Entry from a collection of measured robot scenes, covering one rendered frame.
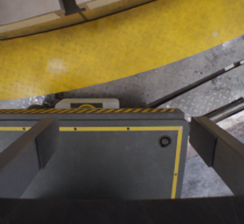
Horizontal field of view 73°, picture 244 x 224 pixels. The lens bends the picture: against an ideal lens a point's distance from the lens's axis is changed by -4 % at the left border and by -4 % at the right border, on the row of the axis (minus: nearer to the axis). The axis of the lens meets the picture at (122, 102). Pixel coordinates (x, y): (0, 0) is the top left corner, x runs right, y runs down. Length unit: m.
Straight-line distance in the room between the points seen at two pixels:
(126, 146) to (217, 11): 0.70
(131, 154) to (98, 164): 0.11
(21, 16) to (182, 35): 0.63
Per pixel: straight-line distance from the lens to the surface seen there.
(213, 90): 0.93
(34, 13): 0.55
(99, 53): 0.81
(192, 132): 0.17
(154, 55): 0.81
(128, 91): 0.82
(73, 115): 0.53
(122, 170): 0.60
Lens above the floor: 0.80
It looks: 75 degrees down
